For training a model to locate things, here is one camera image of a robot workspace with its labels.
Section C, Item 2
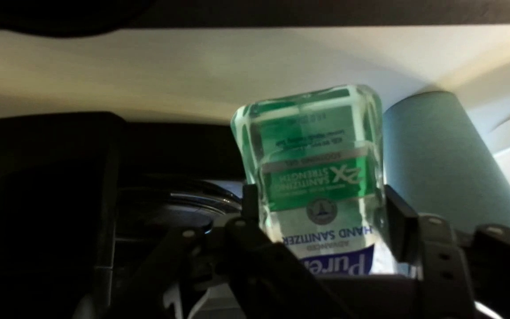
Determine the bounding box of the green hand sanitizer bottle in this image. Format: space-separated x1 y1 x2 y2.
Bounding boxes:
228 83 386 280

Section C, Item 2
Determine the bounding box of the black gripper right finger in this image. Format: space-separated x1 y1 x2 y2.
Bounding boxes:
384 183 510 319

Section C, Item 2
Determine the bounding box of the light blue plastic cup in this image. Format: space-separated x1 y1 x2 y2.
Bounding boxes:
380 89 510 245

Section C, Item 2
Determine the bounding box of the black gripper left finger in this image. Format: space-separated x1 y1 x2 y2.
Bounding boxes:
71 183 350 319

